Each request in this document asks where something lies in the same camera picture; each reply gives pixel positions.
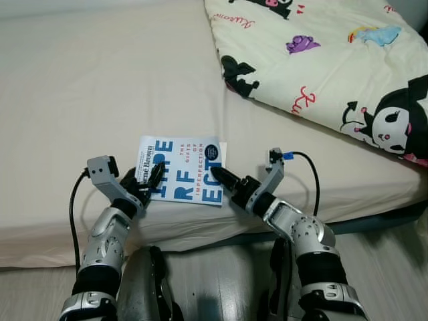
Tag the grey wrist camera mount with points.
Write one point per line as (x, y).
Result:
(273, 177)
(101, 175)

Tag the grey left robot leg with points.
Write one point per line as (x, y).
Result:
(144, 287)

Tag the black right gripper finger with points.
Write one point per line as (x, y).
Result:
(226, 180)

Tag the grey robot leg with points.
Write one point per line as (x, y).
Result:
(284, 274)
(144, 287)

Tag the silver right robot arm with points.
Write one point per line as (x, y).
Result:
(307, 247)

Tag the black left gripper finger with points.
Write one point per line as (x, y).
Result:
(157, 179)

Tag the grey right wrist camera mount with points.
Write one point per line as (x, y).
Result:
(273, 177)

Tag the cream cartoon print blanket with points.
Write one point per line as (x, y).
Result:
(321, 60)

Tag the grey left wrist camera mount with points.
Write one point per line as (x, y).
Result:
(101, 175)

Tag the cream sheeted bed mattress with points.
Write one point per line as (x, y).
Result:
(100, 87)

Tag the white book blue letters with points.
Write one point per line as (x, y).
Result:
(190, 167)

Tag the grey right robot leg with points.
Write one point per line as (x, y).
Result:
(284, 274)

